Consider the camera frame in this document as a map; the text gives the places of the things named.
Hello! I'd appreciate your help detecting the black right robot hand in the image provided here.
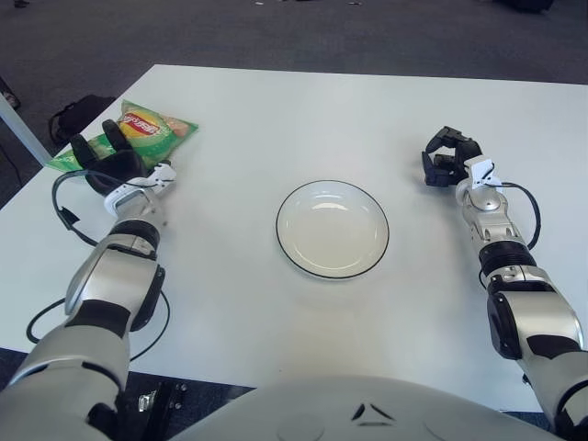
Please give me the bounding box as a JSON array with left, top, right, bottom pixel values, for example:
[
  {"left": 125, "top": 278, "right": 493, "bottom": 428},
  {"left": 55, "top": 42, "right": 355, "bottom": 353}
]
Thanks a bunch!
[{"left": 421, "top": 125, "right": 484, "bottom": 187}]

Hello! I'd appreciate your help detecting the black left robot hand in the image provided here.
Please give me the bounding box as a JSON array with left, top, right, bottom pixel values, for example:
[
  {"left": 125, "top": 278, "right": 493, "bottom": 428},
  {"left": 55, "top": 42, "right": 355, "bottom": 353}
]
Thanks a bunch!
[{"left": 69, "top": 119, "right": 149, "bottom": 198}]

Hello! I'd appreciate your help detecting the green potato chips bag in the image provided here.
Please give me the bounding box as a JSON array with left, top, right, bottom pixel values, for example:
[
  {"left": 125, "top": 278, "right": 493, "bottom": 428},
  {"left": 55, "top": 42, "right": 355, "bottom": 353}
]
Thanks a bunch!
[{"left": 47, "top": 98, "right": 199, "bottom": 174}]

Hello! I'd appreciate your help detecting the white plate with black rim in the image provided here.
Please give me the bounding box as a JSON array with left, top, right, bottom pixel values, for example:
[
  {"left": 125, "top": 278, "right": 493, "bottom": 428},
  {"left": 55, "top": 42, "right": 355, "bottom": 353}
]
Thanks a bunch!
[{"left": 275, "top": 179, "right": 390, "bottom": 279}]

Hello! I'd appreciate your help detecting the black bag on floor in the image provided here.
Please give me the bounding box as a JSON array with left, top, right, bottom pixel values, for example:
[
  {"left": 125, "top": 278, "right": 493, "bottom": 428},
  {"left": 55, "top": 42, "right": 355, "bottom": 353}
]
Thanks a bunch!
[{"left": 49, "top": 95, "right": 117, "bottom": 143}]

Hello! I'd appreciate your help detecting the white table leg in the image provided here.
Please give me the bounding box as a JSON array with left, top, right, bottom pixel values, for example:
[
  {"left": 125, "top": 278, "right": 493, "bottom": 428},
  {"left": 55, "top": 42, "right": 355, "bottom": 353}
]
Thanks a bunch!
[{"left": 0, "top": 89, "right": 48, "bottom": 166}]

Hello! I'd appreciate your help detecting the dark brown floor item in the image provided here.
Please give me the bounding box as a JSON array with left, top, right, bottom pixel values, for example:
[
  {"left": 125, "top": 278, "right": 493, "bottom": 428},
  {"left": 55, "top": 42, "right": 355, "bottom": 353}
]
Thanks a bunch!
[{"left": 0, "top": 75, "right": 22, "bottom": 109}]

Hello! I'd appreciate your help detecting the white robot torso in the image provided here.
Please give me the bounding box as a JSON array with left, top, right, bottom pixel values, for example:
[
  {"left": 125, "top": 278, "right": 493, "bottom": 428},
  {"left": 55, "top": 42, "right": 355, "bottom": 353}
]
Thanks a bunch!
[{"left": 169, "top": 375, "right": 552, "bottom": 441}]

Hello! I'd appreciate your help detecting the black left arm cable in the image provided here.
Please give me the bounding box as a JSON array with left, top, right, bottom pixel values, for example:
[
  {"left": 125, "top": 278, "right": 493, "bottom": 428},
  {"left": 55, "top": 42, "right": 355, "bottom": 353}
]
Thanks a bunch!
[{"left": 26, "top": 169, "right": 172, "bottom": 362}]

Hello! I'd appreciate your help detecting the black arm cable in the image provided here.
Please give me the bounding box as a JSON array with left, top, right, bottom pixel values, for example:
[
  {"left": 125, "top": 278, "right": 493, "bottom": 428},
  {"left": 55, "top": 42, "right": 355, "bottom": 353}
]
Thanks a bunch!
[
  {"left": 498, "top": 182, "right": 540, "bottom": 252},
  {"left": 26, "top": 169, "right": 172, "bottom": 362}
]

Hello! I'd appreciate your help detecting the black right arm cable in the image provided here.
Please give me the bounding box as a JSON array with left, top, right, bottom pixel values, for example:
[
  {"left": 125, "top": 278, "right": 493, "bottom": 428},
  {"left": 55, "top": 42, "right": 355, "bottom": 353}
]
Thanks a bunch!
[{"left": 498, "top": 182, "right": 540, "bottom": 252}]

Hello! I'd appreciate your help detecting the metal bracket under table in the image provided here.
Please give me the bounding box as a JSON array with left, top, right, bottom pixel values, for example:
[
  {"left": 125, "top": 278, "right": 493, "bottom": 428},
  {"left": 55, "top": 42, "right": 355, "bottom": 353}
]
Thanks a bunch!
[{"left": 137, "top": 380, "right": 190, "bottom": 414}]

